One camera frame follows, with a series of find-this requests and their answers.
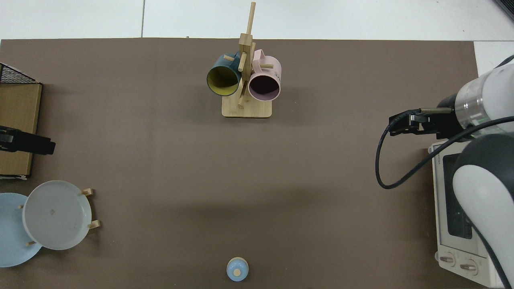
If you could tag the brown table cloth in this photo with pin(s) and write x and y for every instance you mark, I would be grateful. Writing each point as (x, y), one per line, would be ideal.
(160, 160)

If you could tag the dark teal mug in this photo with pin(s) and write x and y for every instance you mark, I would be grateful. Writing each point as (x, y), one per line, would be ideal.
(217, 62)

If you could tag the light blue plate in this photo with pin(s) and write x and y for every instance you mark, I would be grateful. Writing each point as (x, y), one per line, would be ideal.
(10, 233)

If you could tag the grey plate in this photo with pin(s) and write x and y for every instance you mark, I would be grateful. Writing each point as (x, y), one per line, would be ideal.
(56, 216)

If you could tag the pink mug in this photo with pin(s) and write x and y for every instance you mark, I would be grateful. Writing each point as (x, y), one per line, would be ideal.
(273, 68)

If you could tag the wooden plate rack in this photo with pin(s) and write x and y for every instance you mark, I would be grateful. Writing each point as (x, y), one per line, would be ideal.
(93, 224)

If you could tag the dark grey device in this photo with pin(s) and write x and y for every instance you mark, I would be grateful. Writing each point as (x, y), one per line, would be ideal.
(506, 7)

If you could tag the wooden cup stand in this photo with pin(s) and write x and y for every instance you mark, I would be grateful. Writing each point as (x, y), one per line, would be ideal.
(247, 110)

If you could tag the pale toaster oven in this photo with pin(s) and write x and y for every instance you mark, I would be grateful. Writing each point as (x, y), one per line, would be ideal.
(443, 224)

